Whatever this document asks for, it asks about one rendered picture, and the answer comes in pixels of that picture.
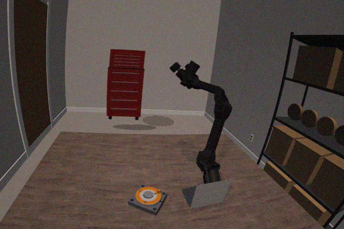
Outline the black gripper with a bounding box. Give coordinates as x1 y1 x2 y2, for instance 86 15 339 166
170 62 191 89

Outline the orange round plate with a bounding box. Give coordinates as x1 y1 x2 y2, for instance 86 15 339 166
136 187 161 205

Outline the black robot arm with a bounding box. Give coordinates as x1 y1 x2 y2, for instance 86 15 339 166
180 61 232 184

